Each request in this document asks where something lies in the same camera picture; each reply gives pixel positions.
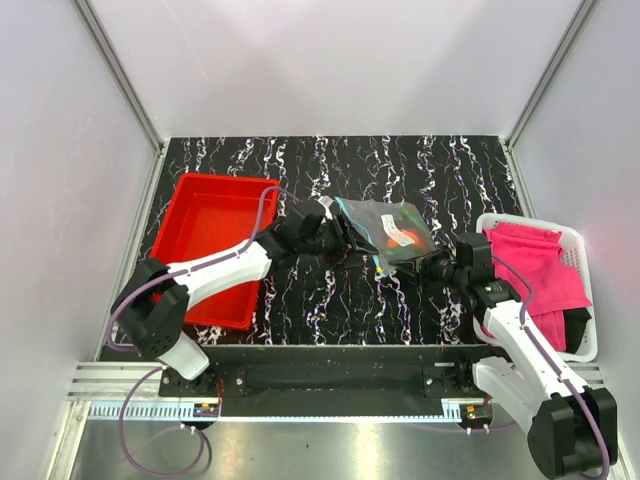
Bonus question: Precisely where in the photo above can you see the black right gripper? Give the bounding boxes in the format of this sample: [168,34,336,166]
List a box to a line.
[388,244,468,293]

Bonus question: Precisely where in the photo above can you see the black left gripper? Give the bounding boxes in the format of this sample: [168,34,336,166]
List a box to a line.
[298,213,378,273]

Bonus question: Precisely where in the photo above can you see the orange fake fruit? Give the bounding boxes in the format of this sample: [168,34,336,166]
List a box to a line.
[386,229,420,249]

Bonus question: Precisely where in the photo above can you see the clear zip top bag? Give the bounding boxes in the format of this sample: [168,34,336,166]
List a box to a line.
[335,197,436,276]

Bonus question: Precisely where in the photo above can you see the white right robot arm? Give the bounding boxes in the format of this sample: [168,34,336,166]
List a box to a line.
[388,233,618,479]

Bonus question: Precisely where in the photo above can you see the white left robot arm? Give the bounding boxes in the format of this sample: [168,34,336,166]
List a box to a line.
[111,197,379,396]

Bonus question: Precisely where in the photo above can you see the green fake vegetable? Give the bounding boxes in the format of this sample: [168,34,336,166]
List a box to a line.
[399,206,425,227]

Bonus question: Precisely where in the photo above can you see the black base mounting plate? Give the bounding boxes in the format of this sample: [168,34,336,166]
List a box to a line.
[159,345,502,419]

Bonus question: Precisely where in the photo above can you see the pink cloth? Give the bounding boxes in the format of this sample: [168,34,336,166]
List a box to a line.
[484,222,592,354]

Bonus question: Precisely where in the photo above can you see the red plastic bin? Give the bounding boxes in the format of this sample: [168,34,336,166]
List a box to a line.
[151,173,280,331]

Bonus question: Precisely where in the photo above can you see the white plastic basket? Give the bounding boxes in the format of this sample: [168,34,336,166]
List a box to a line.
[476,213,598,363]

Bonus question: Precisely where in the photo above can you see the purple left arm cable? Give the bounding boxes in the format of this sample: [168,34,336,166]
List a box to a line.
[108,185,301,475]

